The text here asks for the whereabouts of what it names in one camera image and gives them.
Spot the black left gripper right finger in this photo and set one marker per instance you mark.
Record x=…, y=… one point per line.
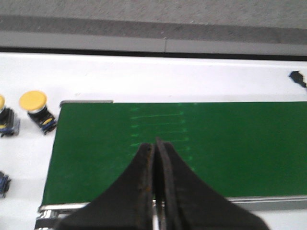
x=188, y=203

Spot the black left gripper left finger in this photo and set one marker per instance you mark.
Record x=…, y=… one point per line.
x=125, y=205

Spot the red mushroom push button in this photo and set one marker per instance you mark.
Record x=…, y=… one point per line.
x=4, y=184

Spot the yellow mushroom push button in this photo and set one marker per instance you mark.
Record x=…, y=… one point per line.
x=9, y=121
x=35, y=103

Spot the green conveyor belt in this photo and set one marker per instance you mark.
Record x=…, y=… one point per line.
x=253, y=154

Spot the small black sensor block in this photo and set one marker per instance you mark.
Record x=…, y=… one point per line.
x=298, y=78

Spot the grey stone counter slab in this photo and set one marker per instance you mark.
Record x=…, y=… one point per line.
x=263, y=27

